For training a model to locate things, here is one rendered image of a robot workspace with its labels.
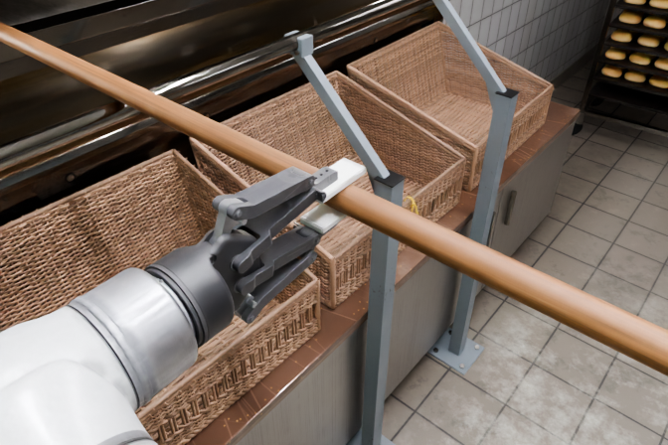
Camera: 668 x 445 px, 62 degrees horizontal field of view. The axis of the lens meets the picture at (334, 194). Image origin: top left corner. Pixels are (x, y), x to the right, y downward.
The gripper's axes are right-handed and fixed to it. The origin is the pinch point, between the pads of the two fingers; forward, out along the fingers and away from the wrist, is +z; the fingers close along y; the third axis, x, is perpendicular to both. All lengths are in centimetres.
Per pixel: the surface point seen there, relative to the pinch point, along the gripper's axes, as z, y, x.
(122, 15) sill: 24, 3, -75
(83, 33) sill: 15, 4, -75
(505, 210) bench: 113, 77, -20
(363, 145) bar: 36.3, 19.1, -22.9
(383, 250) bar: 35, 40, -16
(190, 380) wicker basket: -6, 47, -26
